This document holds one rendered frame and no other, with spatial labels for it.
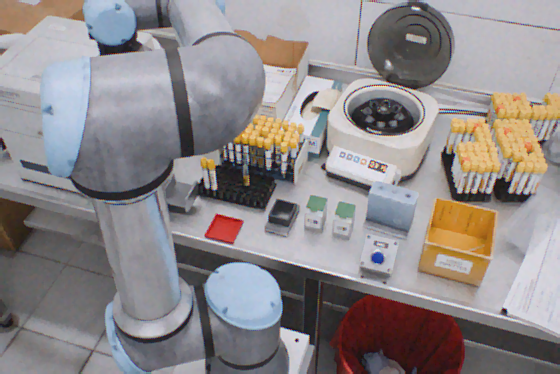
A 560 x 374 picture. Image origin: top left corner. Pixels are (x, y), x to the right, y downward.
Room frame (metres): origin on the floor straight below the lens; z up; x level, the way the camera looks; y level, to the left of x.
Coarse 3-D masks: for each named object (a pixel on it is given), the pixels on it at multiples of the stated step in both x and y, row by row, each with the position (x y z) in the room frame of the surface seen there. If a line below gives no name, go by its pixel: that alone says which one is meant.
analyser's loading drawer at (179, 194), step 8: (168, 184) 0.93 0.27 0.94; (176, 184) 0.96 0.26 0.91; (184, 184) 0.96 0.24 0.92; (192, 184) 0.94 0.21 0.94; (168, 192) 0.92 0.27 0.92; (176, 192) 0.93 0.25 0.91; (184, 192) 0.93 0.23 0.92; (192, 192) 0.92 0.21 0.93; (168, 200) 0.90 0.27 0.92; (176, 200) 0.90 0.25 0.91; (184, 200) 0.89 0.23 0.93; (192, 200) 0.91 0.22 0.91
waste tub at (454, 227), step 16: (432, 208) 0.82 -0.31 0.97; (448, 208) 0.84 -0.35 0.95; (464, 208) 0.83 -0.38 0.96; (480, 208) 0.83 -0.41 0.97; (432, 224) 0.85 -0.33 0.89; (448, 224) 0.84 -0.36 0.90; (464, 224) 0.83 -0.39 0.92; (480, 224) 0.82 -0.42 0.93; (496, 224) 0.78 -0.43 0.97; (432, 240) 0.81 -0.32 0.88; (448, 240) 0.81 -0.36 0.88; (464, 240) 0.81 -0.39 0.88; (480, 240) 0.81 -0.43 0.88; (432, 256) 0.73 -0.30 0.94; (448, 256) 0.72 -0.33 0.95; (464, 256) 0.71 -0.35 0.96; (480, 256) 0.70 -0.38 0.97; (432, 272) 0.73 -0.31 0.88; (448, 272) 0.72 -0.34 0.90; (464, 272) 0.71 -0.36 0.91; (480, 272) 0.70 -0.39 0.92
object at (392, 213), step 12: (372, 192) 0.87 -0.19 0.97; (384, 192) 0.87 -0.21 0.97; (396, 192) 0.87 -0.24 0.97; (408, 192) 0.87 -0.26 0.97; (372, 204) 0.87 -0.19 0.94; (384, 204) 0.86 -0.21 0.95; (396, 204) 0.85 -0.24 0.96; (408, 204) 0.84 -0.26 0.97; (372, 216) 0.87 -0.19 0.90; (384, 216) 0.86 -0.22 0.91; (396, 216) 0.85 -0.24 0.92; (408, 216) 0.84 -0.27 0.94; (372, 228) 0.85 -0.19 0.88; (384, 228) 0.85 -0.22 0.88; (396, 228) 0.85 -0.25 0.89; (408, 228) 0.84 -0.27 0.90
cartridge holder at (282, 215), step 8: (280, 200) 0.91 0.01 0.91; (272, 208) 0.88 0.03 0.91; (280, 208) 0.90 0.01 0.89; (288, 208) 0.90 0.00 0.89; (296, 208) 0.90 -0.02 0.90; (272, 216) 0.86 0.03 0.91; (280, 216) 0.88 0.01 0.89; (288, 216) 0.88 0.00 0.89; (296, 216) 0.89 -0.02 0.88; (272, 224) 0.85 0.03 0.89; (280, 224) 0.85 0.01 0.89; (288, 224) 0.85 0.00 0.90; (280, 232) 0.84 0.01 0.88; (288, 232) 0.84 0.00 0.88
